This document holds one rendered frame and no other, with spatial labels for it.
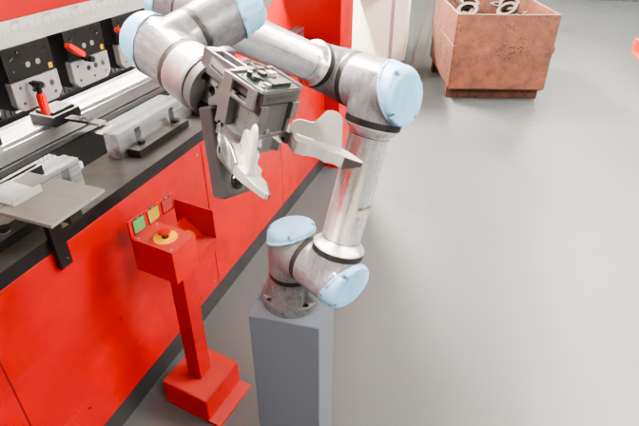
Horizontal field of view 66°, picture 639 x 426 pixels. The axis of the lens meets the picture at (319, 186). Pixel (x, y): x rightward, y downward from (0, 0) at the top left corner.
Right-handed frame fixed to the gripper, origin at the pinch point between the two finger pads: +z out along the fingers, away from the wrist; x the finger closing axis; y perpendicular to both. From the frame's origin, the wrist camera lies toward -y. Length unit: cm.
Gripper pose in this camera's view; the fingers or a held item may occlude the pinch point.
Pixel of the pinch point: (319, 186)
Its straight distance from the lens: 51.9
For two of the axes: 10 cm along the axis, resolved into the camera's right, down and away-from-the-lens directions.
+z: 7.1, 5.3, -4.6
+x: 6.5, -2.3, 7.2
